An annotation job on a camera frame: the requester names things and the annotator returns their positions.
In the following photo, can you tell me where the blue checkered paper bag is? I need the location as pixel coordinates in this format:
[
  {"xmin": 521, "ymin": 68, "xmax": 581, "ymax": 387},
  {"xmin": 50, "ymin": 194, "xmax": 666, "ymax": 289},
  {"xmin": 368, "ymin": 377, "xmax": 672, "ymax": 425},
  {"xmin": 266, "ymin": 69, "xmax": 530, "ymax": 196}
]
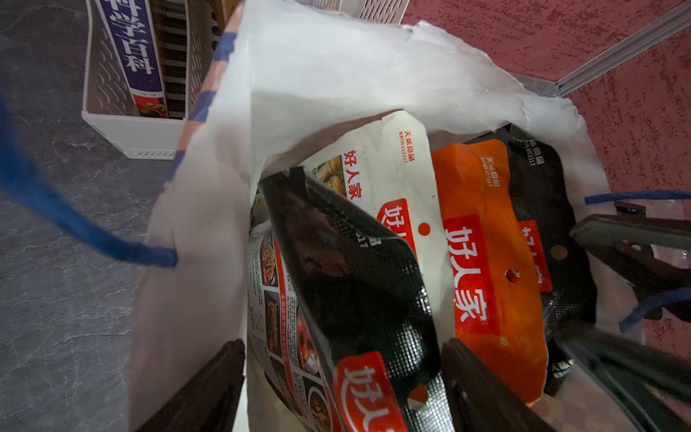
[{"xmin": 0, "ymin": 0, "xmax": 691, "ymax": 432}]

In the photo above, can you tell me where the orange condiment packet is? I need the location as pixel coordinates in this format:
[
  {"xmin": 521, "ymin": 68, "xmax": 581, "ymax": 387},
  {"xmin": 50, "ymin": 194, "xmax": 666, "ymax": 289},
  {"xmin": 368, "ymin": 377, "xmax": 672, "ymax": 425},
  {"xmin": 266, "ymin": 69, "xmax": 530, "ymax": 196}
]
[{"xmin": 432, "ymin": 140, "xmax": 548, "ymax": 406}]

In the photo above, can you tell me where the food photo condiment packet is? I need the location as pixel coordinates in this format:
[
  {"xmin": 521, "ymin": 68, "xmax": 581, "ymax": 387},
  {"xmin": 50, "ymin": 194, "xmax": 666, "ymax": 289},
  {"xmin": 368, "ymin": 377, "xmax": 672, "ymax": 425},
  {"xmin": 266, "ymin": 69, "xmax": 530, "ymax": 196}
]
[{"xmin": 248, "ymin": 221, "xmax": 343, "ymax": 431}]

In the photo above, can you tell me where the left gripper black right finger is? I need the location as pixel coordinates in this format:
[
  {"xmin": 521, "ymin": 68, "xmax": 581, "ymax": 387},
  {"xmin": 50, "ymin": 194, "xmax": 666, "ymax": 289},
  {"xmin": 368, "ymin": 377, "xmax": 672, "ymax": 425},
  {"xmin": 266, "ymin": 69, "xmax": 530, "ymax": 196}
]
[{"xmin": 441, "ymin": 338, "xmax": 553, "ymax": 432}]

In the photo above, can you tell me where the white magazine file organizer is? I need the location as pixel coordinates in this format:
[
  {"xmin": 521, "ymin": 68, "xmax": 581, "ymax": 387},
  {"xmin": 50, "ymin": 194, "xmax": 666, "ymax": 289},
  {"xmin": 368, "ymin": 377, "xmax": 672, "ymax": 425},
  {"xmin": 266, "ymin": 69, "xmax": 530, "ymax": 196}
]
[{"xmin": 82, "ymin": 1, "xmax": 413, "ymax": 159}]

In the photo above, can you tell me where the black red condiment packet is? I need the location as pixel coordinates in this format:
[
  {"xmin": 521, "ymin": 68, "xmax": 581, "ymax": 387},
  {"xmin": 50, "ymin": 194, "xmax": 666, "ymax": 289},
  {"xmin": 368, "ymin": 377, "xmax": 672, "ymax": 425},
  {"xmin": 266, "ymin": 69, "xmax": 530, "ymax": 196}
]
[{"xmin": 259, "ymin": 167, "xmax": 453, "ymax": 431}]

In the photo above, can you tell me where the right aluminium corner post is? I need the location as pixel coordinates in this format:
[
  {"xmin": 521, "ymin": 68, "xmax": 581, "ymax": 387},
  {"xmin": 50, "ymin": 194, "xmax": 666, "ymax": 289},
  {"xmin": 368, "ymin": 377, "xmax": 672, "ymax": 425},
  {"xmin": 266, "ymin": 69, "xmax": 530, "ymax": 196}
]
[{"xmin": 554, "ymin": 1, "xmax": 690, "ymax": 96}]

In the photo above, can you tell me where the black green condiment packet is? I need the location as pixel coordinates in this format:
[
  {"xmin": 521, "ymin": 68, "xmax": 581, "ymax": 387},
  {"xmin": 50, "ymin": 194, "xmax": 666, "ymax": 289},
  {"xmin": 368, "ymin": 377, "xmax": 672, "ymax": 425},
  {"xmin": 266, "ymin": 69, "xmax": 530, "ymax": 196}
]
[{"xmin": 477, "ymin": 124, "xmax": 597, "ymax": 397}]

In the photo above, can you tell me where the white green condiment packet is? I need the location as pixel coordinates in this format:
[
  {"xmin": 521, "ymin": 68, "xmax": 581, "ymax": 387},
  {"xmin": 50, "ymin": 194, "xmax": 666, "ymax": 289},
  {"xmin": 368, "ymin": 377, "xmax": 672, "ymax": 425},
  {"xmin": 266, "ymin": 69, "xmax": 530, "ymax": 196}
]
[{"xmin": 302, "ymin": 111, "xmax": 455, "ymax": 343}]

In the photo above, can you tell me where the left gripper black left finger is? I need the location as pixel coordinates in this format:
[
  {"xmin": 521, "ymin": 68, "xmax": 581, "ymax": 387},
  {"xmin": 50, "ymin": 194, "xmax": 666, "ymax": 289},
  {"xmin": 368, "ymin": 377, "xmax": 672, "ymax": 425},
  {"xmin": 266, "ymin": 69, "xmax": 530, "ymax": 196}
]
[{"xmin": 138, "ymin": 339, "xmax": 246, "ymax": 431}]

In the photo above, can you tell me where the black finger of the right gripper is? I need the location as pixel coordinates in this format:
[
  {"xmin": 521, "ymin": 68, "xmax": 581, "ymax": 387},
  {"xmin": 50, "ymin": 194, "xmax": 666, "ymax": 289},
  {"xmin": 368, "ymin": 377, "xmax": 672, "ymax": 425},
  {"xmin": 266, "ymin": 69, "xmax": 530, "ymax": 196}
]
[
  {"xmin": 570, "ymin": 214, "xmax": 690, "ymax": 319},
  {"xmin": 555, "ymin": 323, "xmax": 690, "ymax": 431}
]

